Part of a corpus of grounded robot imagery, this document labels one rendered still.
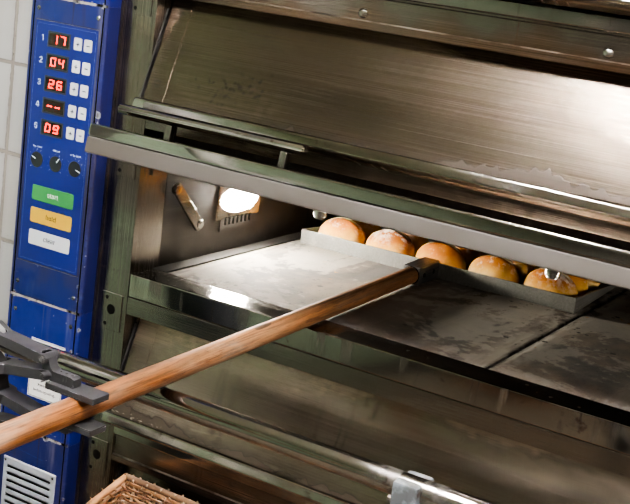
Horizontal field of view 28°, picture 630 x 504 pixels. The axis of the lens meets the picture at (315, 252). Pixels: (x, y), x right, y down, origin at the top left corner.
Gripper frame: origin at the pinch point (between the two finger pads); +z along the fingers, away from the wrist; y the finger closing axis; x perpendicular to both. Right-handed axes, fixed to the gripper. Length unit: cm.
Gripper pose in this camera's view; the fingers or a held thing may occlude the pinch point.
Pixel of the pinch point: (76, 406)
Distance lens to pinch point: 146.0
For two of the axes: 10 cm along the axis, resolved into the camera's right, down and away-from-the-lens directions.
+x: -4.9, 1.4, -8.6
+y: -1.4, 9.6, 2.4
